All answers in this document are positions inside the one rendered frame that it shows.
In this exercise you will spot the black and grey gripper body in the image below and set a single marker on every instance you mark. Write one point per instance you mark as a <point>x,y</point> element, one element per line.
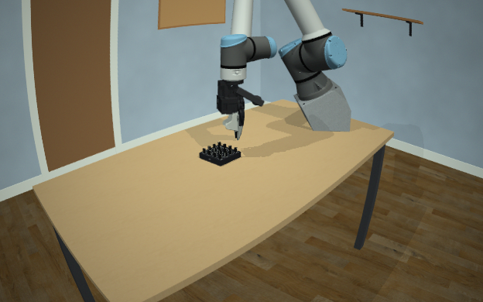
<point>228,101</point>

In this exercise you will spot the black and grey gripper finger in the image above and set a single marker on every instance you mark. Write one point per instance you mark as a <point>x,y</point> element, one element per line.
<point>237,121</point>
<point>228,120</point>

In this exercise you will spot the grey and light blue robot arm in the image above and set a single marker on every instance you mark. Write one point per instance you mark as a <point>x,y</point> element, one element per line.
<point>304,60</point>

